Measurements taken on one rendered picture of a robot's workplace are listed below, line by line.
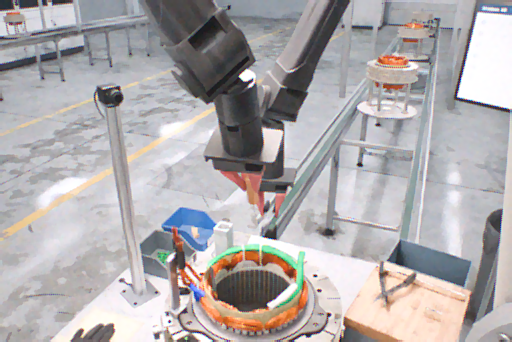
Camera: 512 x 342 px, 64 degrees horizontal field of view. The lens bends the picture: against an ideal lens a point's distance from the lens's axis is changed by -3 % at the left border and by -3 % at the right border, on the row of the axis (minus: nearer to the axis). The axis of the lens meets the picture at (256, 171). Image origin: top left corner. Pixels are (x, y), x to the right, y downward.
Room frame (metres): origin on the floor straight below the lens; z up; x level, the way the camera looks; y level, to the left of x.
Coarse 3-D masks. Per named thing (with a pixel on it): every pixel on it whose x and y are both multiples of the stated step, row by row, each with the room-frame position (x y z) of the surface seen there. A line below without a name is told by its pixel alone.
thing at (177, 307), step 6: (174, 258) 0.56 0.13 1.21; (168, 264) 0.55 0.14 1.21; (174, 264) 0.56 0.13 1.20; (168, 270) 0.55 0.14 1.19; (174, 270) 0.56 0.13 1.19; (168, 276) 0.55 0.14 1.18; (174, 276) 0.56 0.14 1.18; (174, 282) 0.55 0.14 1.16; (174, 288) 0.55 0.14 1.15; (174, 294) 0.55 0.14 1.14; (174, 300) 0.55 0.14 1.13; (174, 306) 0.55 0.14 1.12; (180, 306) 0.56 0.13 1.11; (186, 306) 0.56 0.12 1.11; (174, 312) 0.54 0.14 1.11; (180, 312) 0.55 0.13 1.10
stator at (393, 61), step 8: (384, 56) 2.78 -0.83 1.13; (392, 56) 2.78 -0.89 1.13; (400, 56) 2.75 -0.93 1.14; (376, 64) 2.69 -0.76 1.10; (384, 64) 2.64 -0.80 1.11; (392, 64) 2.62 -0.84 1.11; (400, 64) 2.61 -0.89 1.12; (408, 64) 2.66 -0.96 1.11; (384, 88) 2.64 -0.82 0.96; (392, 88) 2.62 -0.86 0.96; (400, 88) 2.63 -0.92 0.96
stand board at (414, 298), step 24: (384, 264) 0.73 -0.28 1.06; (408, 288) 0.65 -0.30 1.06; (456, 288) 0.65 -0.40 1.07; (360, 312) 0.59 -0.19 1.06; (384, 312) 0.59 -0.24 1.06; (408, 312) 0.59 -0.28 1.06; (456, 312) 0.58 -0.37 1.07; (384, 336) 0.53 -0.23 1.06; (408, 336) 0.53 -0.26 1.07; (432, 336) 0.53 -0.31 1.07; (456, 336) 0.53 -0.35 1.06
